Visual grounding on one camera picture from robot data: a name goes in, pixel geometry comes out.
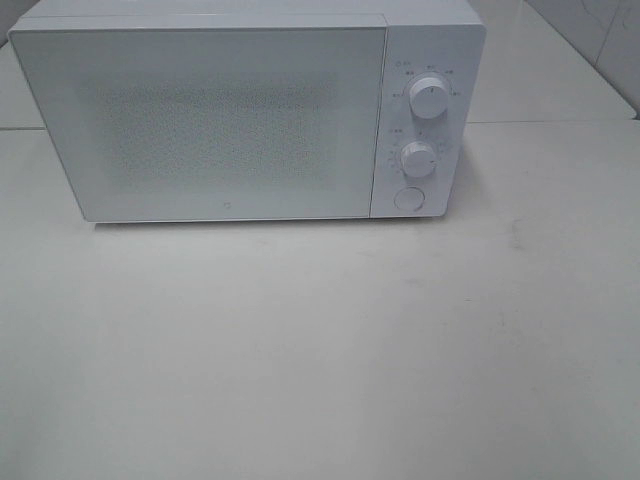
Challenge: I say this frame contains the round white door-release button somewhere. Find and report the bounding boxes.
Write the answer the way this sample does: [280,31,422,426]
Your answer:
[394,187,425,212]

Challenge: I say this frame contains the white microwave knob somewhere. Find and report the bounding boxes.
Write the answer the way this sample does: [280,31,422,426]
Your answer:
[406,73,451,120]
[400,141,438,178]

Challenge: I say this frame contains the white microwave door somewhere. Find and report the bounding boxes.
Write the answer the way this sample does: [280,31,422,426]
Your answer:
[12,28,385,223]

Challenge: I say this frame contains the white microwave oven body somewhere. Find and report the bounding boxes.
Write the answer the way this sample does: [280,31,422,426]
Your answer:
[8,1,486,222]

